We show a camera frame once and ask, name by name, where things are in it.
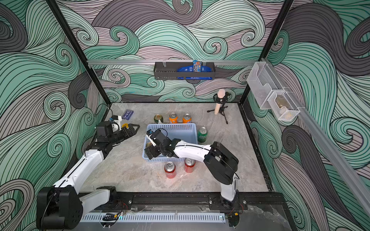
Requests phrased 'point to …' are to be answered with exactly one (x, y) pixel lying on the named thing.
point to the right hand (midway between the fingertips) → (153, 146)
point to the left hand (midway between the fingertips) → (134, 127)
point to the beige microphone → (221, 94)
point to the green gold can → (149, 144)
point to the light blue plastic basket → (185, 132)
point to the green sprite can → (202, 134)
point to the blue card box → (127, 114)
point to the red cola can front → (170, 170)
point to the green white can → (158, 119)
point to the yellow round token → (125, 124)
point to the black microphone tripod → (221, 101)
